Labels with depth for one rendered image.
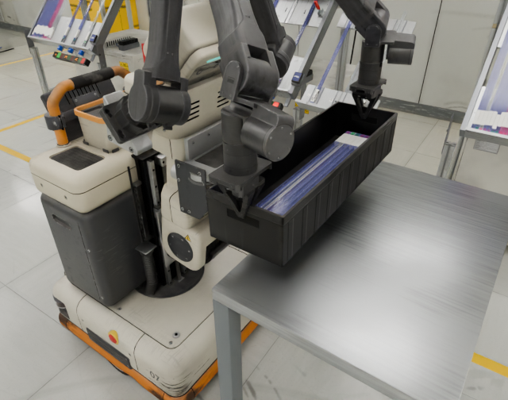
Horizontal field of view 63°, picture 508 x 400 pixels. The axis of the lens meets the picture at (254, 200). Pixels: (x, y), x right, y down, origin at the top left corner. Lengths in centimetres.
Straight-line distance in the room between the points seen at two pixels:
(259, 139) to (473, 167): 173
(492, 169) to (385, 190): 113
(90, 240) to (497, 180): 179
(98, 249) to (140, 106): 64
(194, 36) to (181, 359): 93
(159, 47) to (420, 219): 70
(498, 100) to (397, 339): 129
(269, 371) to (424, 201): 89
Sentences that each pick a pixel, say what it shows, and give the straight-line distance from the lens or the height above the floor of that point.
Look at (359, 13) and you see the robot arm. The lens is 107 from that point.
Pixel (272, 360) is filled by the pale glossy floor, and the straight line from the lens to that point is 171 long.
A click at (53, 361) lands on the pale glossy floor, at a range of 187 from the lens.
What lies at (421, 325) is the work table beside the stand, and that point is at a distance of 82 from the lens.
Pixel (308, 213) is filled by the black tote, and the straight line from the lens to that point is 79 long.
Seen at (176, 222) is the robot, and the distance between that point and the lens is 123.
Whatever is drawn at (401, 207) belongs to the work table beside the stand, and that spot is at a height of 80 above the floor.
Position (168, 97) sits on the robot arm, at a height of 111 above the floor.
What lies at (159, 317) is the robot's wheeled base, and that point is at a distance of 150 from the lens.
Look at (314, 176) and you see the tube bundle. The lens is 96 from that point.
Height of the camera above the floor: 139
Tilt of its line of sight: 34 degrees down
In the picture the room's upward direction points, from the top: straight up
